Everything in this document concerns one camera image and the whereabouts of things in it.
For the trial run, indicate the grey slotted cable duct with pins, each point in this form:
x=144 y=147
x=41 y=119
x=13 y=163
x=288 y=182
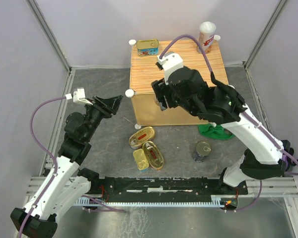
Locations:
x=215 y=203

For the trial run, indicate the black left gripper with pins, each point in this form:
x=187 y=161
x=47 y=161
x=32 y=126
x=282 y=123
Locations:
x=111 y=105

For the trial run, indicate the blue rectangular luncheon meat tin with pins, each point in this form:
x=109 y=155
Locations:
x=147 y=47

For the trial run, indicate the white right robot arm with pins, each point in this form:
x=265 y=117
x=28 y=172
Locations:
x=265 y=157

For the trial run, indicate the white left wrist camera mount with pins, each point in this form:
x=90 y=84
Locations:
x=78 y=97

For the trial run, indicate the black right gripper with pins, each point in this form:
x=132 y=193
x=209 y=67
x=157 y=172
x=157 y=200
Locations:
x=159 y=87

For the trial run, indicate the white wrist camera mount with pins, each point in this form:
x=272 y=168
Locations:
x=169 y=63
x=78 y=97

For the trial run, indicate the green cloth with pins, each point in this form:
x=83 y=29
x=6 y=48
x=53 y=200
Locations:
x=214 y=132

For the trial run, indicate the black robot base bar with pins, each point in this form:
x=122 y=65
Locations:
x=163 y=189

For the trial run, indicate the oval red fish tin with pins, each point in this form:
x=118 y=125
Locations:
x=141 y=136

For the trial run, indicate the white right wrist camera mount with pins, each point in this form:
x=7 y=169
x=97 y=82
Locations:
x=169 y=63

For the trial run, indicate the gold rectangular meat tin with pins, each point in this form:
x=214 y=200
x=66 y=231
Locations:
x=140 y=160

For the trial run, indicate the wooden cube cabinet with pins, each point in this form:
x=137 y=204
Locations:
x=144 y=71

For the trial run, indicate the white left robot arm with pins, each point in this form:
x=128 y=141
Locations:
x=39 y=217

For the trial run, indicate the gold oval fish tin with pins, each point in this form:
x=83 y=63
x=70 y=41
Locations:
x=153 y=155

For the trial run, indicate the dark blue round can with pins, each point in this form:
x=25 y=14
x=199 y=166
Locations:
x=201 y=151

